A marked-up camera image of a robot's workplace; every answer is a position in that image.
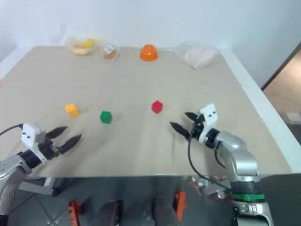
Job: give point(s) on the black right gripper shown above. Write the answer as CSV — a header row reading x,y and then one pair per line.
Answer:
x,y
197,130

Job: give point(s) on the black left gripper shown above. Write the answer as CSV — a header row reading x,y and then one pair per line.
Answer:
x,y
49,148

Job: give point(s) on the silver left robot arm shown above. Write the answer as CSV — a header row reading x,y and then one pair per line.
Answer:
x,y
9,169

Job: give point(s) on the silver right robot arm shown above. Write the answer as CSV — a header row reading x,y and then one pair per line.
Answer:
x,y
240,155

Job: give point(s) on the yellow cube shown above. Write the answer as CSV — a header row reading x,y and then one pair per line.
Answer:
x,y
72,110

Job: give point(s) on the red cube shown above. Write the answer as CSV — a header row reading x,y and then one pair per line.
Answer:
x,y
157,107

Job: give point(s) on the green cube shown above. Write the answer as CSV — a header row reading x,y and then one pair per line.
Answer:
x,y
105,117

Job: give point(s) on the pile of small colourful items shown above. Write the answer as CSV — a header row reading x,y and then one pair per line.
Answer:
x,y
211,186

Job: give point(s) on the clear bag with white contents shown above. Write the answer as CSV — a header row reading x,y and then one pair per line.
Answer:
x,y
198,55

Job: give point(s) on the orange black clamp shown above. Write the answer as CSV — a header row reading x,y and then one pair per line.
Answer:
x,y
74,212
181,206

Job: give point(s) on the orange plastic bowl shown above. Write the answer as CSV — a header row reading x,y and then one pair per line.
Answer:
x,y
148,53

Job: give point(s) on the dark rounded shape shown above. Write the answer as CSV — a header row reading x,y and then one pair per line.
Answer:
x,y
164,212

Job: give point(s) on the clear bag with yellow food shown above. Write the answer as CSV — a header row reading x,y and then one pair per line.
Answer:
x,y
82,47

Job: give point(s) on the wrapped round bread roll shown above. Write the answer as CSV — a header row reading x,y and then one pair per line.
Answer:
x,y
110,53

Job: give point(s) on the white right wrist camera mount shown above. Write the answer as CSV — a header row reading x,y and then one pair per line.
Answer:
x,y
209,115

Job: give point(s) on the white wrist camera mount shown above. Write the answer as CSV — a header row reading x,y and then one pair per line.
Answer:
x,y
29,133
209,115

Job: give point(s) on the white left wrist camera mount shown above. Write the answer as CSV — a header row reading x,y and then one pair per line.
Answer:
x,y
29,133

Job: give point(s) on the grey table leg bracket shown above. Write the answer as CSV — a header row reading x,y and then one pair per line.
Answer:
x,y
37,187

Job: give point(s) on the white table frame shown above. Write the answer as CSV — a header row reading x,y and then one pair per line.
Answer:
x,y
258,99

